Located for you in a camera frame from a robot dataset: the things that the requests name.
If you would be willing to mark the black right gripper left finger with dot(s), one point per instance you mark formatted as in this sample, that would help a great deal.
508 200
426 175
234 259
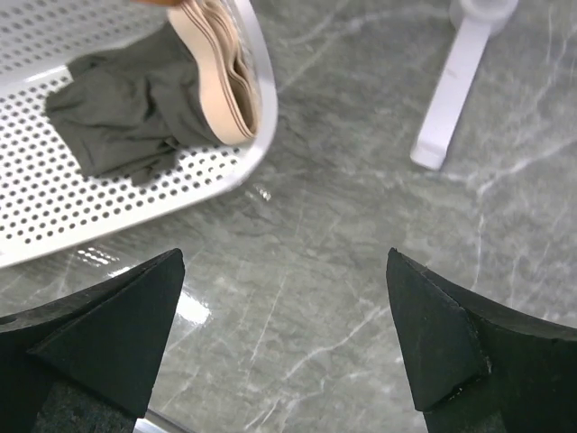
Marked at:
88 362

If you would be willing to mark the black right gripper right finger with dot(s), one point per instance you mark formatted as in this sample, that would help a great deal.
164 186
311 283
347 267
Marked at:
474 365

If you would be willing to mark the olive underwear with beige waistband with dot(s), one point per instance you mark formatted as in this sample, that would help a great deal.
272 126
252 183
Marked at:
131 110

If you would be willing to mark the white perforated plastic tray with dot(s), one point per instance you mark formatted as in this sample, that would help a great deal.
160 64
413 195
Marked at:
47 205

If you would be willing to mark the white clothes rack stand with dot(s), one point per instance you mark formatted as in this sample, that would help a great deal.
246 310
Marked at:
475 21

